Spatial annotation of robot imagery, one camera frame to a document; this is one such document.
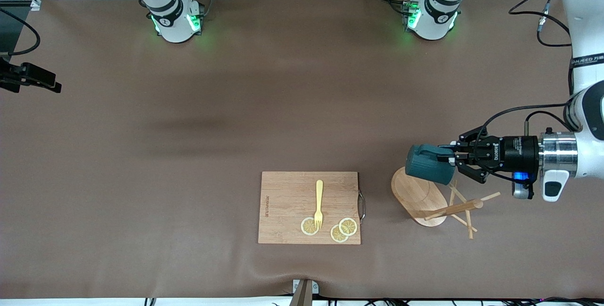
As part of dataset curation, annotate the teal cup yellow inside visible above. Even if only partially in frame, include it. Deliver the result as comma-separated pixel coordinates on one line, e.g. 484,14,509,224
405,144,457,186

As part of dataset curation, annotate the wooden cup rack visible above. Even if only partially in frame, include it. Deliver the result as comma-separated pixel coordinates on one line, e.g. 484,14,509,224
391,167,502,240

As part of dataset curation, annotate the yellow plastic fork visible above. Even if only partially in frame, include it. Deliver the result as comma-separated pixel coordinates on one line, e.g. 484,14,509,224
314,179,325,230

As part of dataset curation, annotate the brown table mat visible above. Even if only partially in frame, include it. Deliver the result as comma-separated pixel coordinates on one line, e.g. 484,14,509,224
0,0,604,299

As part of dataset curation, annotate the wooden cutting board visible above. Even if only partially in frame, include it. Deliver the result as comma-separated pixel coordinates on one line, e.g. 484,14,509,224
258,171,361,245

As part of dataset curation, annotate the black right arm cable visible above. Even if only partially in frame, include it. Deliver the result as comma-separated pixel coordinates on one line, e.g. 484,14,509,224
0,8,41,56

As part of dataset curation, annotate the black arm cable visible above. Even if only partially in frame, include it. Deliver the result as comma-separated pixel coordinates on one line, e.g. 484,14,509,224
509,0,574,48
0,8,41,56

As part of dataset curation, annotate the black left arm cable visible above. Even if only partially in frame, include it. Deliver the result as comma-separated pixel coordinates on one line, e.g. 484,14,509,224
509,0,574,48

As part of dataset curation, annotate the metal table edge bracket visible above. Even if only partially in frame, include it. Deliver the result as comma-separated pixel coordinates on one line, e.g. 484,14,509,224
289,279,319,306

